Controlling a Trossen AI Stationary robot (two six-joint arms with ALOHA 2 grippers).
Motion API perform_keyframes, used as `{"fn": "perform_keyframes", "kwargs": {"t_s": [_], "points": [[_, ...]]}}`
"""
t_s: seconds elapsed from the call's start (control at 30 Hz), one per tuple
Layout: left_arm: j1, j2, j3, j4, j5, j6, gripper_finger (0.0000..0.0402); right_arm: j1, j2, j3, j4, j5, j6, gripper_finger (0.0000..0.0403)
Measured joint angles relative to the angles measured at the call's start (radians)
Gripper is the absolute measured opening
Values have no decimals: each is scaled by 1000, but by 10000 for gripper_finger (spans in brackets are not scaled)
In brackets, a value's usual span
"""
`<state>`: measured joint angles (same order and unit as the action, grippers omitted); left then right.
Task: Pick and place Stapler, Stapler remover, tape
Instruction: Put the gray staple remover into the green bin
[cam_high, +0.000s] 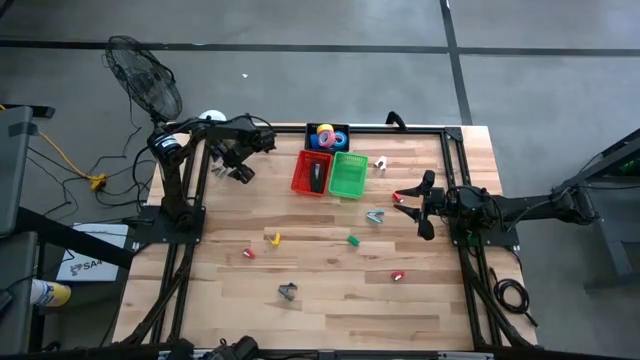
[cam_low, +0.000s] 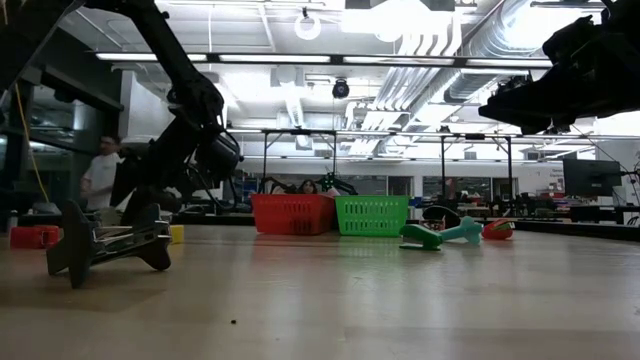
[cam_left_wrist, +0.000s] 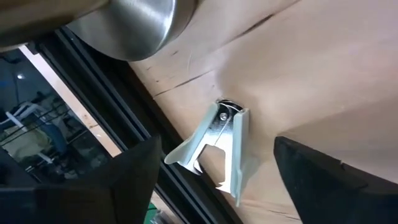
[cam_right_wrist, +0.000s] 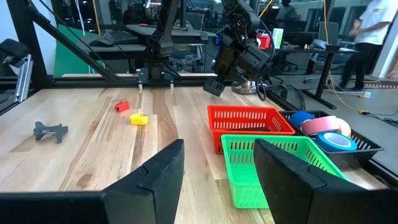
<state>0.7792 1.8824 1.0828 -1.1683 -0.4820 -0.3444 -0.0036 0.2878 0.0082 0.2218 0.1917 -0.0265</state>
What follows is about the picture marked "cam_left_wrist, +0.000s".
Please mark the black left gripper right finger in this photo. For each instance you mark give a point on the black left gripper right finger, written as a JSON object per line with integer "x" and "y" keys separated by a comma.
{"x": 326, "y": 193}

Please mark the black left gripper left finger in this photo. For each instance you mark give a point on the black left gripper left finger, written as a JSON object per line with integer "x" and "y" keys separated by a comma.
{"x": 133, "y": 180}

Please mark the pale silver staple remover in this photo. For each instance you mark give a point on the pale silver staple remover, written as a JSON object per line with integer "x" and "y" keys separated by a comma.
{"x": 236, "y": 140}

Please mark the white globe table lamp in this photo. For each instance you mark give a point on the white globe table lamp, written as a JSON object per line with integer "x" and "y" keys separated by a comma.
{"x": 133, "y": 28}

